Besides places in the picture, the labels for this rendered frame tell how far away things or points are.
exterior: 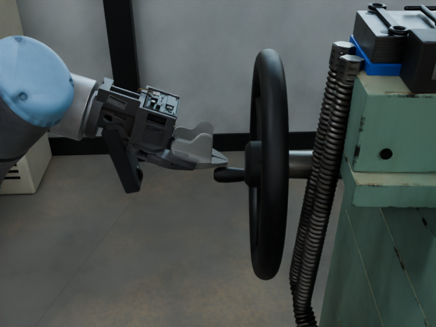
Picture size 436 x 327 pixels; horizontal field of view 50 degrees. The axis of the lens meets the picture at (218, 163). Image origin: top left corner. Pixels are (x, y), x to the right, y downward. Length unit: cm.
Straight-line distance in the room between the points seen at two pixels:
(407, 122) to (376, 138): 3
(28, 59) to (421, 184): 41
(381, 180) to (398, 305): 22
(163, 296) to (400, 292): 97
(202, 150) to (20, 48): 30
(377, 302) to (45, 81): 54
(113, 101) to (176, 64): 130
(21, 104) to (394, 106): 35
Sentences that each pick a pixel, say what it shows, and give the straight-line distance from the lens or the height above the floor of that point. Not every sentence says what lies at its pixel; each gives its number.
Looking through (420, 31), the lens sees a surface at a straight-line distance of 48.
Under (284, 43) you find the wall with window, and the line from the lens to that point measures 196.
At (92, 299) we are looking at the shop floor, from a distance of 155.
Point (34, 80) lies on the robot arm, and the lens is 50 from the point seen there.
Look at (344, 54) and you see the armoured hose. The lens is 54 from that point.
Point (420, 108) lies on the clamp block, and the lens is 49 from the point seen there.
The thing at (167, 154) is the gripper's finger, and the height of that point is 78.
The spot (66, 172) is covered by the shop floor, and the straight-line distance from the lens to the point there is 211.
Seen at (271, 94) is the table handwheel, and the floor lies 94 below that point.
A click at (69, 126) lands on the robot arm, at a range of 67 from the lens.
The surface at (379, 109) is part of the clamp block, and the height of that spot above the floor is 94.
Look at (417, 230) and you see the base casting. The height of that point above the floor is 78.
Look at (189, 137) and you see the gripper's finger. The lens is 72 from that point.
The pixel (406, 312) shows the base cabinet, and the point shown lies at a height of 67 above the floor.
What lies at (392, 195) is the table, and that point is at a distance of 51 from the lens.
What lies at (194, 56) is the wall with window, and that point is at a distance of 195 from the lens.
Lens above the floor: 115
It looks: 34 degrees down
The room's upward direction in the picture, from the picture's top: straight up
